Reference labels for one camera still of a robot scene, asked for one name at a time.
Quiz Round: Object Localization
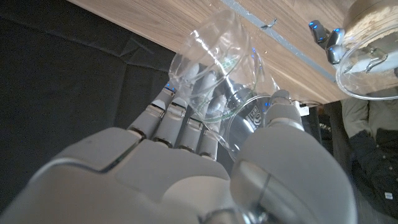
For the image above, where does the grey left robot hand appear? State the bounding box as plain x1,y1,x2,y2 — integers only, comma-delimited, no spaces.
308,19,398,75

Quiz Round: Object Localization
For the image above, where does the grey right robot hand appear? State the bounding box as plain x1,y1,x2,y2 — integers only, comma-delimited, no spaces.
0,63,358,224

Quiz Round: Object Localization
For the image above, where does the clear plastic cup with sugar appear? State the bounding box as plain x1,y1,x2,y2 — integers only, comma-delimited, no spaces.
167,8,280,161

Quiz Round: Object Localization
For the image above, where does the white power strip box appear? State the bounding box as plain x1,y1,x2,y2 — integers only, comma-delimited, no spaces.
294,101,311,118

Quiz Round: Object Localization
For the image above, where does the grey tape rectangle outline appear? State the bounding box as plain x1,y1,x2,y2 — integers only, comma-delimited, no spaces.
222,0,338,82

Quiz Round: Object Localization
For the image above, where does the person in khaki trousers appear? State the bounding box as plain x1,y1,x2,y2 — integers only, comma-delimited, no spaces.
340,88,398,220

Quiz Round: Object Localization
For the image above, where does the black backdrop curtain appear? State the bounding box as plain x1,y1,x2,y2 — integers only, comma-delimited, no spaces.
0,0,177,212

